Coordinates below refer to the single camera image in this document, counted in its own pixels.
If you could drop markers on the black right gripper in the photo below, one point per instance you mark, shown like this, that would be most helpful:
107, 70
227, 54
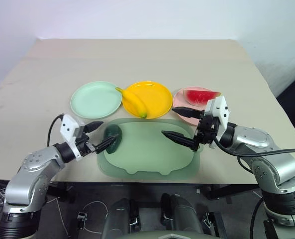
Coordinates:
208, 130

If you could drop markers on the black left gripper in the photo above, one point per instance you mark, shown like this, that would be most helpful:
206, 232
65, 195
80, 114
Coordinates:
83, 145

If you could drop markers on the dark green toy vegetable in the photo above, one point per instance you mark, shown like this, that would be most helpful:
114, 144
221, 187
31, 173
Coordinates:
114, 134

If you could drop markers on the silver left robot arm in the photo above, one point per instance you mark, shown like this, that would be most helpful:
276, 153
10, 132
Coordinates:
25, 179

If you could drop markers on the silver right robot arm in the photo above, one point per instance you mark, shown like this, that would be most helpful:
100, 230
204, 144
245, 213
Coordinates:
269, 169

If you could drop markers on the pink plate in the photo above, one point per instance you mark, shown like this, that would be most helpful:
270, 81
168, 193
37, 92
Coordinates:
180, 99

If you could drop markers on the light green plate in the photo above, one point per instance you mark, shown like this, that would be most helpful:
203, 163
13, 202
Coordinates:
95, 99

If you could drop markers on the yellow plate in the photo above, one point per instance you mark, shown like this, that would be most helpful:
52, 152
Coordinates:
154, 99

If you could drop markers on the red toy watermelon slice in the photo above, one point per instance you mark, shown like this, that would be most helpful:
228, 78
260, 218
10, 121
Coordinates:
199, 97

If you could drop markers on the green silicone mat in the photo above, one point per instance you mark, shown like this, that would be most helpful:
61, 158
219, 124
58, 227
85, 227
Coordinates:
149, 154

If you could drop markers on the yellow toy banana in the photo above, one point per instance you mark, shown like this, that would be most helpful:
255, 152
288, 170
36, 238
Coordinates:
133, 102

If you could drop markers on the dark rounded grey shape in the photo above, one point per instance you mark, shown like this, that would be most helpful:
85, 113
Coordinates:
182, 214
120, 219

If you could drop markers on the grey robot torso edge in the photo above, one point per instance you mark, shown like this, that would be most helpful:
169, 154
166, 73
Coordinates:
157, 235

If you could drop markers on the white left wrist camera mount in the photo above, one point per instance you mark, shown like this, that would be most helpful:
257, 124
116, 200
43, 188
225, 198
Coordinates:
68, 128

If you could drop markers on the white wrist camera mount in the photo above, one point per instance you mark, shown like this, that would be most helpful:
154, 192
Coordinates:
220, 109
68, 128

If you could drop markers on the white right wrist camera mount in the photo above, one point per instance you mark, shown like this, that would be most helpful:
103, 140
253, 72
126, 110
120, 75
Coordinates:
220, 109

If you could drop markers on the black table frame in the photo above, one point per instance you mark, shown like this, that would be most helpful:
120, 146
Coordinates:
142, 188

